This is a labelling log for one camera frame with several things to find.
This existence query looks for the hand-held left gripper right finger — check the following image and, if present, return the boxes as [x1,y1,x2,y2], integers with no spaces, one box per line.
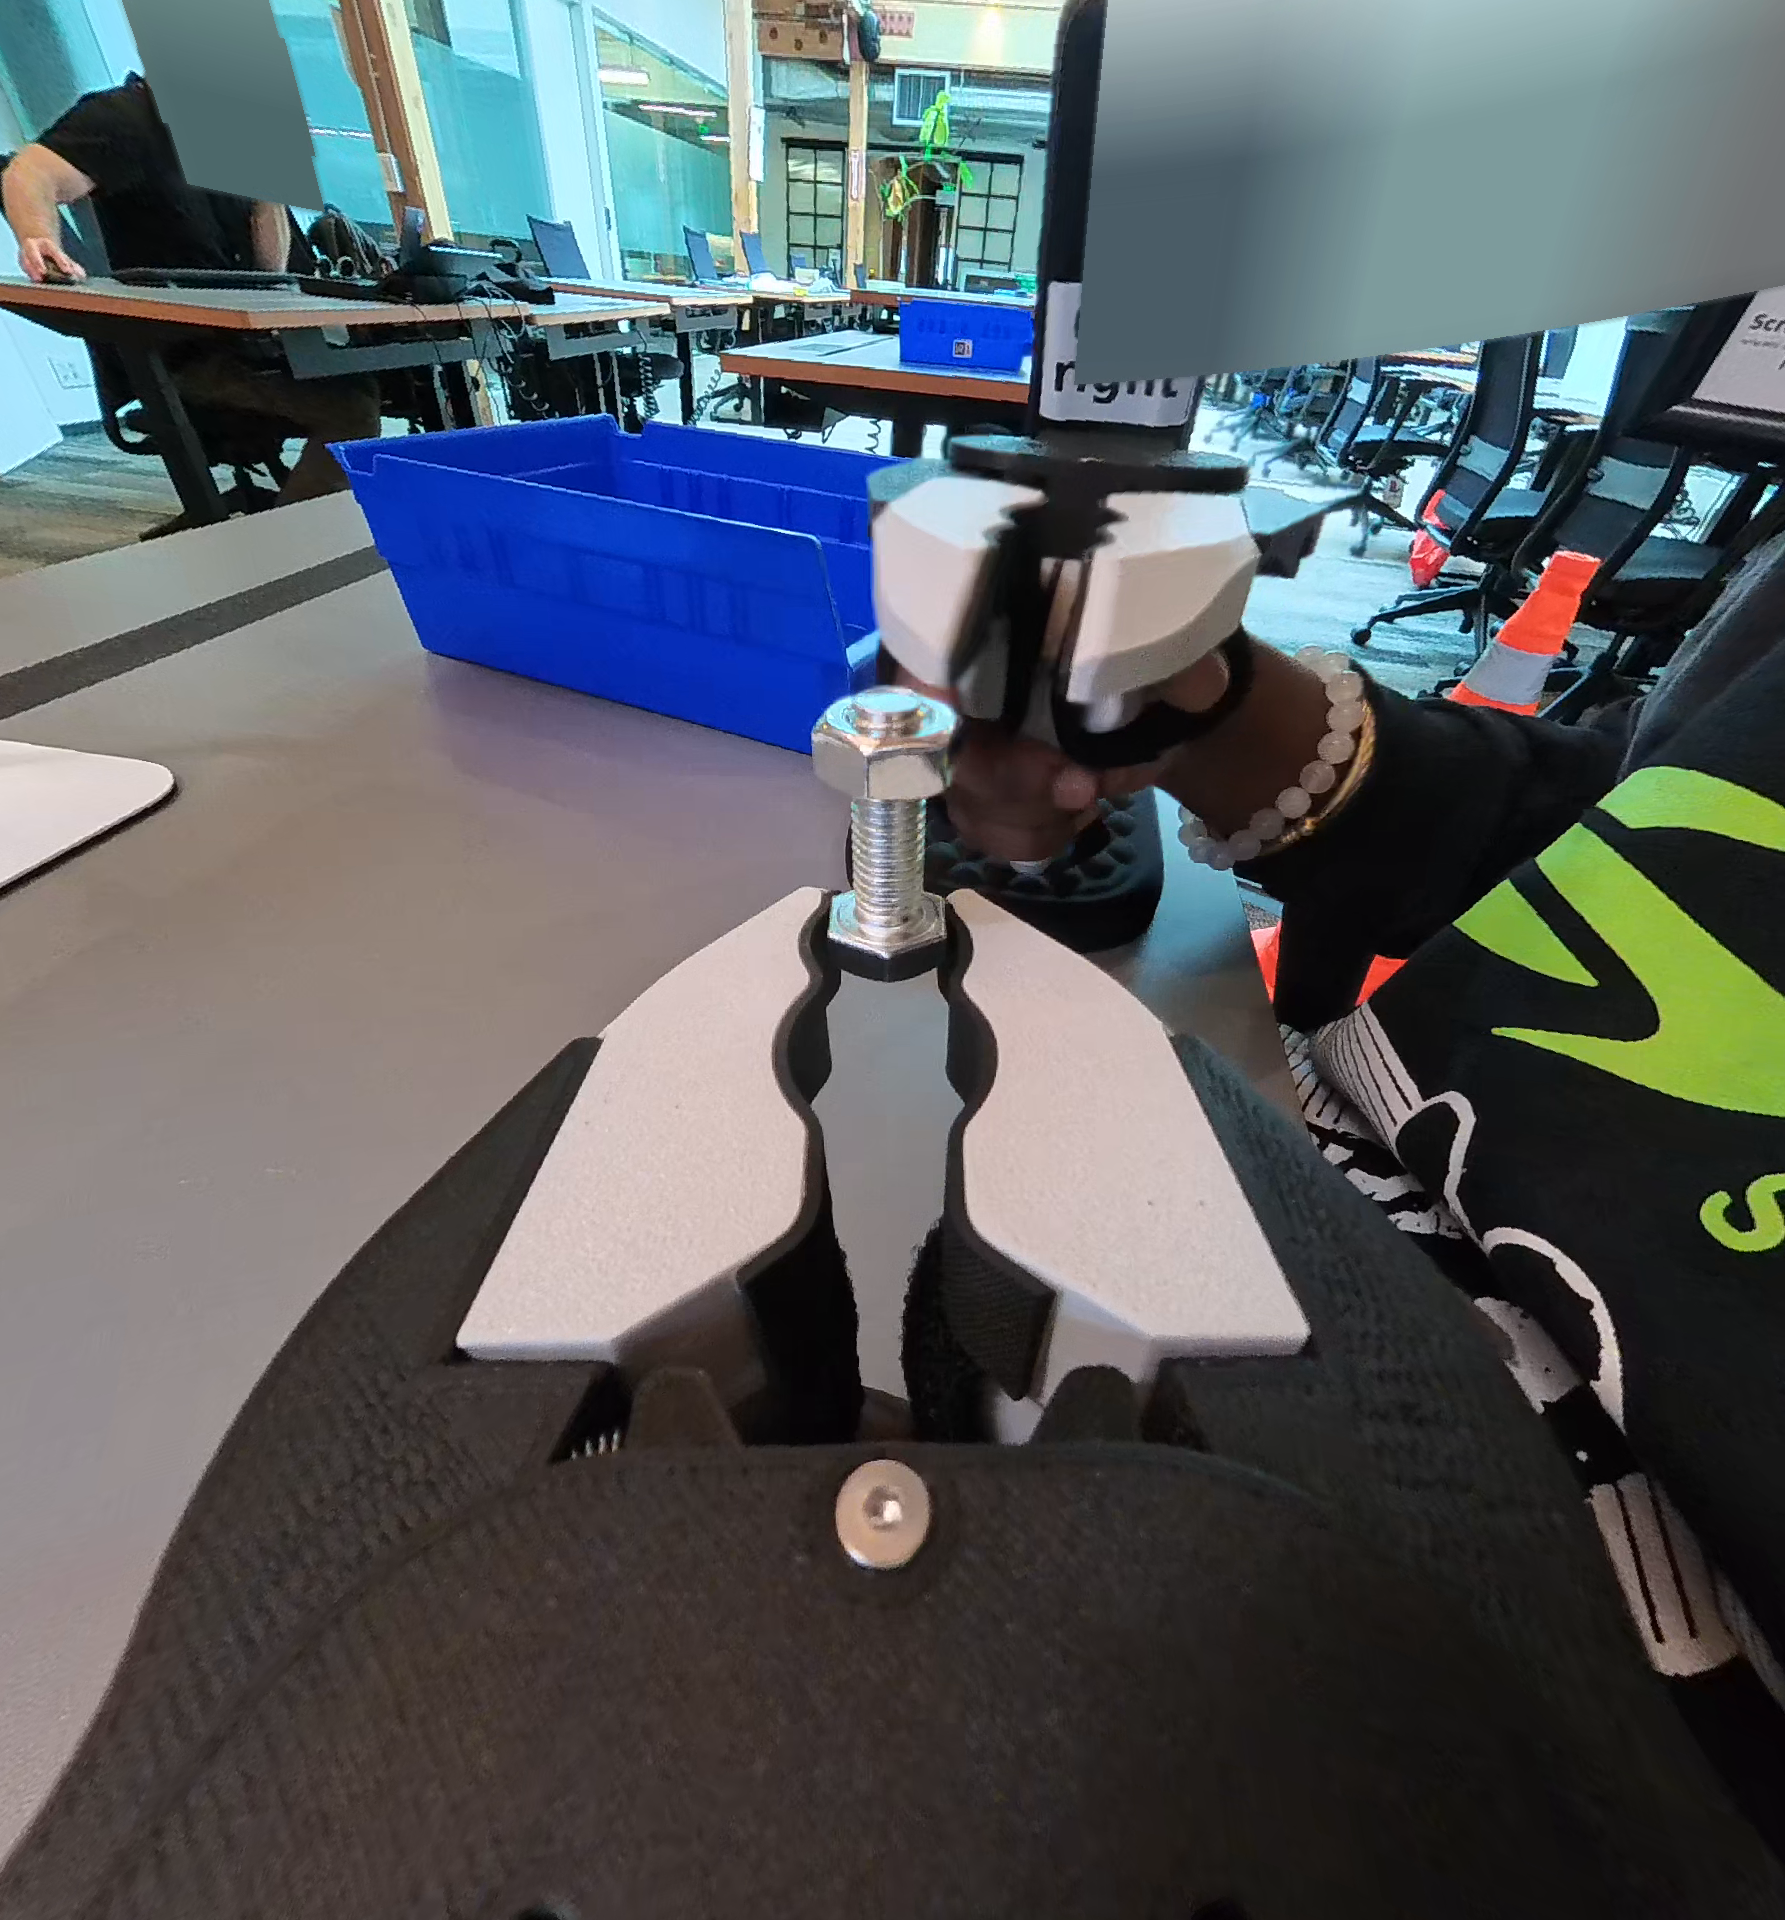
[906,888,1313,1441]

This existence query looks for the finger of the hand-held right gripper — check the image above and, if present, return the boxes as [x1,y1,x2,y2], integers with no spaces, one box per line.
[1049,494,1268,707]
[873,473,1045,721]

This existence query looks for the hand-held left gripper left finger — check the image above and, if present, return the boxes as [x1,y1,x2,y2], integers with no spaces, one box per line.
[454,885,865,1417]

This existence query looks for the steel hex nut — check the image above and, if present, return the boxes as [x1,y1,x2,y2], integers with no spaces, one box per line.
[809,686,960,804]

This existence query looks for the steel hex bolt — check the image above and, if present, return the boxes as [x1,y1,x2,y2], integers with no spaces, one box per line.
[827,796,954,980]

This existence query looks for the person's right forearm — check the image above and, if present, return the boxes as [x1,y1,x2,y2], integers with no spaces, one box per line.
[1258,683,1643,1035]

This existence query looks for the person's right hand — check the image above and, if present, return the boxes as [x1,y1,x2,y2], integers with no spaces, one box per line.
[940,648,1295,870]

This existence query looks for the blue plastic bin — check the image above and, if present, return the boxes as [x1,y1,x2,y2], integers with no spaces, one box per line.
[329,414,924,753]
[896,295,1036,373]

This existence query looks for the wood-topped office desk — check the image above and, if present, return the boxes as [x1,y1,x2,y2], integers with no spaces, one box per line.
[0,273,668,526]
[721,332,1036,458]

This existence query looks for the black white patterned pants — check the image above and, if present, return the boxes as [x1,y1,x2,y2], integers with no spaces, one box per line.
[1281,997,1785,1920]

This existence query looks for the black honeycomb wrist rest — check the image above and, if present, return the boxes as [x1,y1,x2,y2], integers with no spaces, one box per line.
[850,779,1166,953]

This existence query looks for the green hanging plant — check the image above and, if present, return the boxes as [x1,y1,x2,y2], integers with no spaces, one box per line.
[885,91,984,220]

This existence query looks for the row of black office chairs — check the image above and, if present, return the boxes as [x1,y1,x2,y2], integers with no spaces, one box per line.
[1207,322,1780,707]

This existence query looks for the white poster stand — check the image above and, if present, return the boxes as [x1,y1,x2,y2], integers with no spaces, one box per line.
[0,730,177,929]

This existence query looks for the white bead bracelet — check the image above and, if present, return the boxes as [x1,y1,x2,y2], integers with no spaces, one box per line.
[1180,648,1375,870]

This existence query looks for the gold bracelet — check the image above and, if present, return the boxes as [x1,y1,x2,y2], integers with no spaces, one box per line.
[1268,700,1383,859]

